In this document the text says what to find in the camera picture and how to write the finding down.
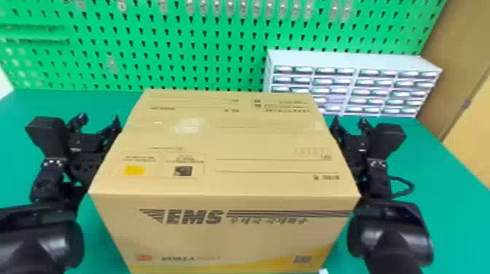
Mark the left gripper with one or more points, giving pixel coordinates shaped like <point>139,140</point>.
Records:
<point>86,155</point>

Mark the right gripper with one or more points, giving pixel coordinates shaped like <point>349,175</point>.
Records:
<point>358,153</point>

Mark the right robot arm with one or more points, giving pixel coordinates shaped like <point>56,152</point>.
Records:
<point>390,237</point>

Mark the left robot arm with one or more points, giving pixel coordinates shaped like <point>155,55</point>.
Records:
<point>38,237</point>

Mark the cardboard box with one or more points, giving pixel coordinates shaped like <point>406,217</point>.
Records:
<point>226,179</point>

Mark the white drawer cabinet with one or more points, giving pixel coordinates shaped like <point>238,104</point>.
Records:
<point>356,86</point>

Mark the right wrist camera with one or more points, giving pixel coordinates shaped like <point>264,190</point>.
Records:
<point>387,139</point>

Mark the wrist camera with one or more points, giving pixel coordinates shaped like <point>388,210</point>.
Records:
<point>387,139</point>
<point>46,134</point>

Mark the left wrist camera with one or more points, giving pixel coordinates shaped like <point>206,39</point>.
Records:
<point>46,134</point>

